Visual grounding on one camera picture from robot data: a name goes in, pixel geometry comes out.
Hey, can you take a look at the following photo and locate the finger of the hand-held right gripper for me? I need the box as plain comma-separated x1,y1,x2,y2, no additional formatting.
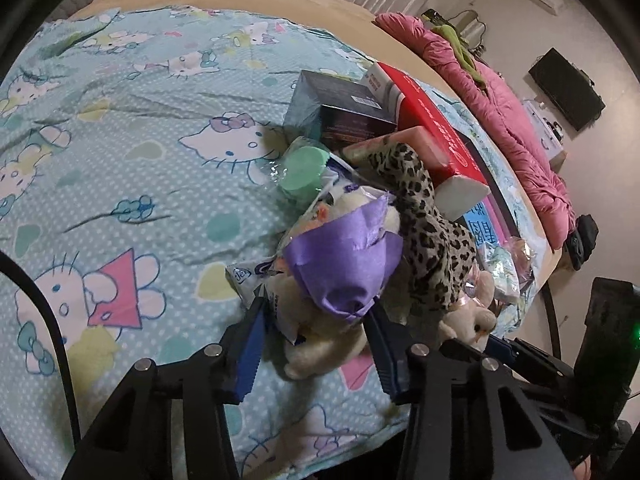
486,334,577,387
439,337,488,362

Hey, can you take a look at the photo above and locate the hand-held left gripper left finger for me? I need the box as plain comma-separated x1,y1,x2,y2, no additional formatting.
60,296,267,480

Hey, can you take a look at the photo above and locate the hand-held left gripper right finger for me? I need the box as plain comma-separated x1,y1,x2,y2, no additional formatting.
362,302,576,480

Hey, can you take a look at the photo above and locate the small white plush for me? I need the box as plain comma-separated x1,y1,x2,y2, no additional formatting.
437,270,498,353

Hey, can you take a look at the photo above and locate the leopard print plush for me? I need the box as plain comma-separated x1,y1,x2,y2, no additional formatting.
367,142,478,311

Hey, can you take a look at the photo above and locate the white plush with purple cloth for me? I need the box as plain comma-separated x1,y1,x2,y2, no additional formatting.
272,192,406,381

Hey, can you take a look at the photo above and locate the pink game box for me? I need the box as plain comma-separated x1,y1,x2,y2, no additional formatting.
457,127,523,261

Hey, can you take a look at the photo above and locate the green roll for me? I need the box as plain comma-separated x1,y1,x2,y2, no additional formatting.
272,136,333,211

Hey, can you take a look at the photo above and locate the white blue tissue packet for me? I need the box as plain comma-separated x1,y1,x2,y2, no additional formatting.
225,257,296,311

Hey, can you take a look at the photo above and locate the pastel plastic packet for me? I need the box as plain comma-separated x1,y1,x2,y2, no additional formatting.
480,237,538,306

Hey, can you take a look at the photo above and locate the black bag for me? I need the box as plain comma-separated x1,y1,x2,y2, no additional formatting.
565,214,600,272

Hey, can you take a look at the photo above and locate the white purple plastic packet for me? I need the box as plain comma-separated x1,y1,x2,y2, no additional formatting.
320,160,386,206

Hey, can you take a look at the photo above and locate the white box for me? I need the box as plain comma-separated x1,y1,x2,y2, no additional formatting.
522,100,568,168

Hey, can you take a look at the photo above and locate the cartoon cat printed blanket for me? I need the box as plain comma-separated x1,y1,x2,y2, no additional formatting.
0,7,541,480

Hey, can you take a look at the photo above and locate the pink quilt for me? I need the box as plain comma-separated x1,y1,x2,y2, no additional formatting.
375,11,576,251

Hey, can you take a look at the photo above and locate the red long box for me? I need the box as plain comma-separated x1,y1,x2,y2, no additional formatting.
360,61,493,221

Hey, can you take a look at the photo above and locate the dark cardboard box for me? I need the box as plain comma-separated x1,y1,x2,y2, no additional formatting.
282,70,398,151

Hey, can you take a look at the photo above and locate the green cloth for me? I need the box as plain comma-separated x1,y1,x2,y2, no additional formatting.
422,15,488,88

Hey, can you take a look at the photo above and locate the beige bed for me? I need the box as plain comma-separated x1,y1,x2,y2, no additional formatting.
65,0,566,281

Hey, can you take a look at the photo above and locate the black cable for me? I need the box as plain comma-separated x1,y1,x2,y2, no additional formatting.
0,250,83,446

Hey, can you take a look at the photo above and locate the black wall television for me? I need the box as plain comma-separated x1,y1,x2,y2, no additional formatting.
529,48,606,132

